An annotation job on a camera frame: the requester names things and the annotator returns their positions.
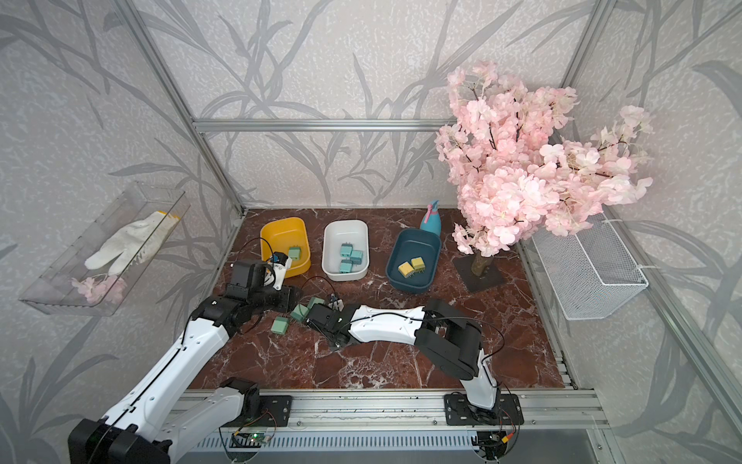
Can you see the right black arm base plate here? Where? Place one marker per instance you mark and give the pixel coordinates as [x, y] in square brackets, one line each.
[507, 411]

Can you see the dark teal storage box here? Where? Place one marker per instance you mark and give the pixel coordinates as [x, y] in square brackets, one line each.
[413, 243]

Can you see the pink artificial blossom tree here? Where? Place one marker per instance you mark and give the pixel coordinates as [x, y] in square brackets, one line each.
[512, 178]

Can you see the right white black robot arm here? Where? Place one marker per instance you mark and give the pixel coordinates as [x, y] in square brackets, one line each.
[450, 340]

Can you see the yellow plug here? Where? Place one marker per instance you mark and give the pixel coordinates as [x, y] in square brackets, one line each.
[418, 264]
[406, 269]

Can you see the teal pink spray bottle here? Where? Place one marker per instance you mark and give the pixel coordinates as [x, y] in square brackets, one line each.
[431, 221]

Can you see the white plastic storage box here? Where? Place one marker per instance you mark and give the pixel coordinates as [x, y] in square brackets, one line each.
[354, 232]

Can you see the white wire mesh basket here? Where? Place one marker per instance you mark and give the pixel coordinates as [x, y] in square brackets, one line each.
[592, 272]

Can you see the yellow plastic storage box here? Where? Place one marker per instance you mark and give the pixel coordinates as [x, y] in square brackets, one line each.
[280, 235]

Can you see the left circuit board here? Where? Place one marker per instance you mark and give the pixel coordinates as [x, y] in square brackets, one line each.
[250, 440]

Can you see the small pink flower sprig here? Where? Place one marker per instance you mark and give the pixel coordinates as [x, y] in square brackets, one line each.
[101, 289]

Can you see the circuit board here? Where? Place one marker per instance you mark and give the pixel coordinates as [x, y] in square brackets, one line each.
[492, 441]
[250, 440]

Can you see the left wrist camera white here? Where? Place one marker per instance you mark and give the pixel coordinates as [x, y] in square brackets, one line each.
[281, 264]

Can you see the right circuit board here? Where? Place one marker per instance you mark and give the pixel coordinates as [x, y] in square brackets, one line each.
[492, 441]

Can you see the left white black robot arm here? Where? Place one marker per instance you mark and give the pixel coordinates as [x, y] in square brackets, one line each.
[209, 328]

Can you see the white work glove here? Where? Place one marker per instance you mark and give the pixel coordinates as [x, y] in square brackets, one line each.
[133, 244]

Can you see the aluminium front rail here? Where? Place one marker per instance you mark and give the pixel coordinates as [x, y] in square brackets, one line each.
[325, 409]

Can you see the teal plug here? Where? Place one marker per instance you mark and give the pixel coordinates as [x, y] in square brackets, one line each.
[346, 250]
[356, 257]
[345, 267]

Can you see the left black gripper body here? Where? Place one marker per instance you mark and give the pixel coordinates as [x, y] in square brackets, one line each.
[268, 298]

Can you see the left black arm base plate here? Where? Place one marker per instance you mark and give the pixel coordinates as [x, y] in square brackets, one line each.
[268, 411]

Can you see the clear acrylic wall shelf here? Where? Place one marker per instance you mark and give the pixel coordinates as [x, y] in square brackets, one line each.
[95, 274]

